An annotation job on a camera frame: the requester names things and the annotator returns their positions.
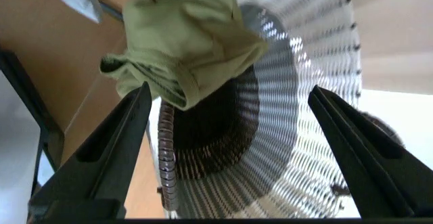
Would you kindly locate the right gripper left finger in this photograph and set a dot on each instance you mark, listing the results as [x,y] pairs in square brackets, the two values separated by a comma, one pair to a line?
[101,170]

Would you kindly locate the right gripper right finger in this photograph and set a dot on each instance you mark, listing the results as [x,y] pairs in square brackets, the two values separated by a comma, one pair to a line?
[379,176]

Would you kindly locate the green garment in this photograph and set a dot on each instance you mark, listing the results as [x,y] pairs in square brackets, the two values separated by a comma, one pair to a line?
[182,31]

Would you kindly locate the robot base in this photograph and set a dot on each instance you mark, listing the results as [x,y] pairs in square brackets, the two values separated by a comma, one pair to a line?
[17,149]

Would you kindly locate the white laundry basket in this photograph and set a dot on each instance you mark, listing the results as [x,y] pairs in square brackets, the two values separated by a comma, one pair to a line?
[287,132]

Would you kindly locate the beige curtain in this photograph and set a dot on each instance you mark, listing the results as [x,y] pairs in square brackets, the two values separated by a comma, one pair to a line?
[389,31]

